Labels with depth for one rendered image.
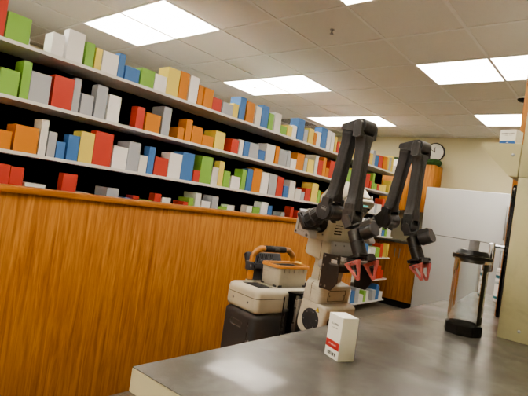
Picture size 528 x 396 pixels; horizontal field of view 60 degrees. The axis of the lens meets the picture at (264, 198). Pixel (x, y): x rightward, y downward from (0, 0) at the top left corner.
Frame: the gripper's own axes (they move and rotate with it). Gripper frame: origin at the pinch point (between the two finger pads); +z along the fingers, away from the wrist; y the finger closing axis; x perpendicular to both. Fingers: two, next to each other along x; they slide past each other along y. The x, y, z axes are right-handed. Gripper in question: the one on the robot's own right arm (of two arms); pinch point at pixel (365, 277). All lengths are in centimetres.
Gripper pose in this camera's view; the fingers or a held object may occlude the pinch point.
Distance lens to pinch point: 185.1
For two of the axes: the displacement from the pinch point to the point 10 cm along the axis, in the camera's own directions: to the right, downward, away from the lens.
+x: -6.3, 3.6, 6.9
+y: 7.6, 1.1, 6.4
